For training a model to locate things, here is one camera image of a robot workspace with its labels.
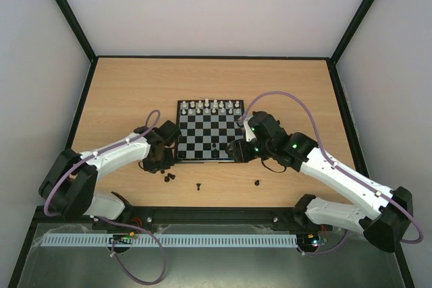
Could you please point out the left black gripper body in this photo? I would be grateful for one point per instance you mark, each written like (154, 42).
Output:
(163, 162)

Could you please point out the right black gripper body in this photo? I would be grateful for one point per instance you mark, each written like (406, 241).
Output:
(238, 150)

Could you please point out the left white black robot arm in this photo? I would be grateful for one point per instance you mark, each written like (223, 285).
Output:
(69, 187)

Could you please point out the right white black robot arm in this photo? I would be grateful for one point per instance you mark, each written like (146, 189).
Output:
(304, 155)

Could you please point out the left circuit board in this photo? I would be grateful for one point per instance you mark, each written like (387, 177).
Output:
(123, 238)

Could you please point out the circuit board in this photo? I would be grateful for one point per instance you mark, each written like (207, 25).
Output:
(312, 240)
(123, 238)

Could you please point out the right circuit board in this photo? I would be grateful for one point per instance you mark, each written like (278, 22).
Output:
(312, 240)

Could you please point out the black and silver chessboard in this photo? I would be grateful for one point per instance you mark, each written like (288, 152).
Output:
(200, 132)

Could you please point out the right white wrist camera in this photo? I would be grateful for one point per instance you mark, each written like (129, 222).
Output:
(244, 122)

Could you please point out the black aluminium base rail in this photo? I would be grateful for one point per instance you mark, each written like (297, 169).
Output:
(216, 215)

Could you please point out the light blue slotted cable duct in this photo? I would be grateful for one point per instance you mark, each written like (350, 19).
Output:
(173, 241)

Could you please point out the left black frame post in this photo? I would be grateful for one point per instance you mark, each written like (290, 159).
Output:
(76, 28)

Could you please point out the black frame post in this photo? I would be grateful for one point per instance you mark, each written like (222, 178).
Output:
(351, 30)
(76, 28)

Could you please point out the right black frame post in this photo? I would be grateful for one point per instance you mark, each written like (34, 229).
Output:
(351, 30)

